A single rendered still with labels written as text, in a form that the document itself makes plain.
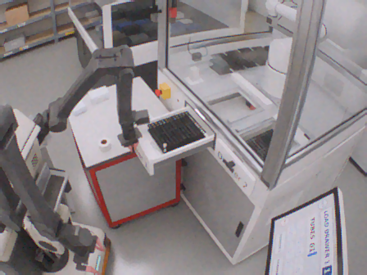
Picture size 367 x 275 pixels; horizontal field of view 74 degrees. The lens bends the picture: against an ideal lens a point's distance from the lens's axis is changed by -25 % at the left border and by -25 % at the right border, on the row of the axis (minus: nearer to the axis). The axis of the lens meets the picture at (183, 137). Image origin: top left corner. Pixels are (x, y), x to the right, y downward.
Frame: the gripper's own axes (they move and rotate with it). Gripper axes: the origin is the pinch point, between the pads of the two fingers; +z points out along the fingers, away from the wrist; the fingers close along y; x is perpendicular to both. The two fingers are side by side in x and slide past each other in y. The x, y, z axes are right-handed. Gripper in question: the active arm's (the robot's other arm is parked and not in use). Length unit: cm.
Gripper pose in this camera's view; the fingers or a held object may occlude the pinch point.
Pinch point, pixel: (133, 149)
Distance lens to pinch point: 144.4
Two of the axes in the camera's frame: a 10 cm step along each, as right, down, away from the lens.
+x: -4.8, -6.1, 6.3
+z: 0.5, 7.0, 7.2
